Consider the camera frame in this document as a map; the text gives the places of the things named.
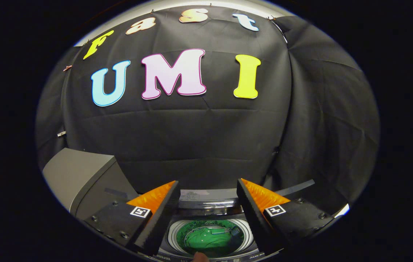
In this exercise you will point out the black backdrop cloth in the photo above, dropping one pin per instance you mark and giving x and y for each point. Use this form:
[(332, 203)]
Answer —
[(206, 138)]

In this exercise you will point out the grey cabinet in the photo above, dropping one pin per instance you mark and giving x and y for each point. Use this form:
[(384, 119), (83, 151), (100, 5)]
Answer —
[(79, 171)]

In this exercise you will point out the small red clip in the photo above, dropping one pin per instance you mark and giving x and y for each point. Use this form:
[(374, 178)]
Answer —
[(67, 68)]

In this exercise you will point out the small silver clip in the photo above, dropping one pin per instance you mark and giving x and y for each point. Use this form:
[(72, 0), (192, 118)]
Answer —
[(61, 134)]

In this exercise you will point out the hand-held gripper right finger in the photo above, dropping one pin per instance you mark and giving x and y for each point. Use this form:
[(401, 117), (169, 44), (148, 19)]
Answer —
[(253, 218)]

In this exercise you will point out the green polo shirt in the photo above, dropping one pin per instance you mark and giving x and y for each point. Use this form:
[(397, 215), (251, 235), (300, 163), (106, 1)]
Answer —
[(206, 238)]

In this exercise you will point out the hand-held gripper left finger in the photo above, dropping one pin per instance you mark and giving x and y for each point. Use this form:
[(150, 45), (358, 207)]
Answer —
[(163, 218)]

